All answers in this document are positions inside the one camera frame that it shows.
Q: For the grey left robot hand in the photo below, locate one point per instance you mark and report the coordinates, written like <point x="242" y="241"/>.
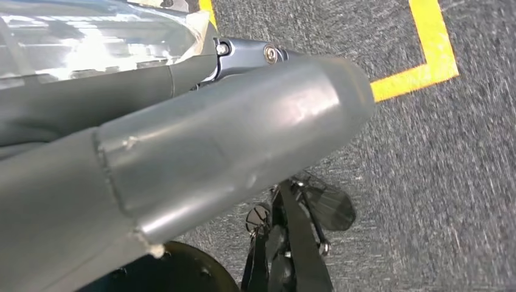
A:
<point x="201" y="141"/>

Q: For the yellow floor tape square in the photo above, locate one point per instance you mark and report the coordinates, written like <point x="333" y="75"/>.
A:
<point x="435" y="48"/>

